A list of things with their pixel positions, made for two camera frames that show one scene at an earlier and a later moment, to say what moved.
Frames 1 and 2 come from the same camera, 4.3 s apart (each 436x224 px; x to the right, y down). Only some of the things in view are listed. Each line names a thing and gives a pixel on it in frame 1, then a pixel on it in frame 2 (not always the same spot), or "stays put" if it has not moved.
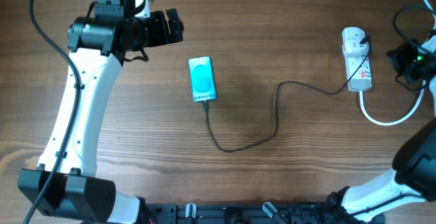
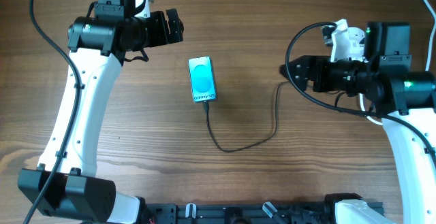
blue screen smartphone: [202, 81] stays put
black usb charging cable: [349, 80] stays put
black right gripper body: [409, 60] to [330, 76]
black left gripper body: [158, 35] stays put
